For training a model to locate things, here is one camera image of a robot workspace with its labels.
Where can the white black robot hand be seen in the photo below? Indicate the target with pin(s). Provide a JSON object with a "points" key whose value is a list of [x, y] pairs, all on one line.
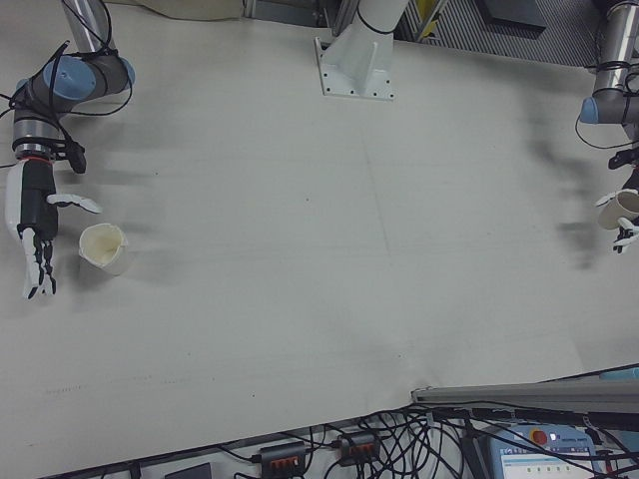
{"points": [[37, 199], [625, 233]]}

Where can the plain beige cup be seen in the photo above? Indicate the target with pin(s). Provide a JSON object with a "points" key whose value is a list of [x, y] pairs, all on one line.
{"points": [[614, 214]]}

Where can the cream cup with spout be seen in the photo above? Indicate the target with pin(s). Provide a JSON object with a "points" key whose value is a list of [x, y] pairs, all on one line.
{"points": [[112, 259]]}

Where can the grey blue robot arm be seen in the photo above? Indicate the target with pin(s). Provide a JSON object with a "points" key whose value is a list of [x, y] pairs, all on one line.
{"points": [[65, 77], [616, 50]]}

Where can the light blue plastic box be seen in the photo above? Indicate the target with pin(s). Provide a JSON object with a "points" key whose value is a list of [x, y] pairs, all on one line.
{"points": [[621, 375]]}

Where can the teach pendant with red button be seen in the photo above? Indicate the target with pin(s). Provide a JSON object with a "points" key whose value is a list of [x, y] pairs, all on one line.
{"points": [[539, 459]]}

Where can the black equipment box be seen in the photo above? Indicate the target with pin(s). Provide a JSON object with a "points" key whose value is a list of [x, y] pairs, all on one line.
{"points": [[514, 15]]}

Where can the flat black box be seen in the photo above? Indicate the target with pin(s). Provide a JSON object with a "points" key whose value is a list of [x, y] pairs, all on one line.
{"points": [[189, 472]]}

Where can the black power strip orange switches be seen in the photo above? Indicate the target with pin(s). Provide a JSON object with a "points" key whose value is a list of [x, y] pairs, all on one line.
{"points": [[282, 454], [359, 444]]}

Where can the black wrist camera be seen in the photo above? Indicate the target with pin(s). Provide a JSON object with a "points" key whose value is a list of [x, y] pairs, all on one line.
{"points": [[77, 159], [621, 159]]}

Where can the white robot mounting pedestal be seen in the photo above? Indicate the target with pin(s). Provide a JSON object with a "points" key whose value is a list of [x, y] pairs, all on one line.
{"points": [[357, 65]]}

